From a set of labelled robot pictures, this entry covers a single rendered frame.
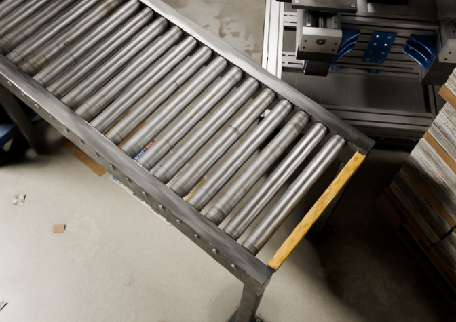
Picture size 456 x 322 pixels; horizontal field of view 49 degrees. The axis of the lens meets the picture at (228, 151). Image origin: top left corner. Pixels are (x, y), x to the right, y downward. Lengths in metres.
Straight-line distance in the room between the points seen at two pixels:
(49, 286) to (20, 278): 0.13
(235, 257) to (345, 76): 1.30
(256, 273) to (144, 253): 0.94
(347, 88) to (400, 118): 0.27
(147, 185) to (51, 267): 0.94
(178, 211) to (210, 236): 0.11
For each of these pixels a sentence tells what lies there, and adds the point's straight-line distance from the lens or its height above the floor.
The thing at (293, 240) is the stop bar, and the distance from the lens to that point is 1.35.
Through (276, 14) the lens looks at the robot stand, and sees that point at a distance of 2.57.
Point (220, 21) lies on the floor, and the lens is 2.83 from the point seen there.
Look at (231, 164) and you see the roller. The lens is 1.44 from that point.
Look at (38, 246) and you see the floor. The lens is 2.31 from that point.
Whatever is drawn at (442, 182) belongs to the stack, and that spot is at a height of 0.52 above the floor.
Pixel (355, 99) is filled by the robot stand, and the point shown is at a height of 0.21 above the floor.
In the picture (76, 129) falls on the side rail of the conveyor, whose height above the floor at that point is 0.80.
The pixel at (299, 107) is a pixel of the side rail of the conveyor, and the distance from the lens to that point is 1.56.
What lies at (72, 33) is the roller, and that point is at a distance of 1.78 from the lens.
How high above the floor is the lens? 2.09
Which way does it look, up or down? 62 degrees down
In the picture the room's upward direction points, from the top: 2 degrees clockwise
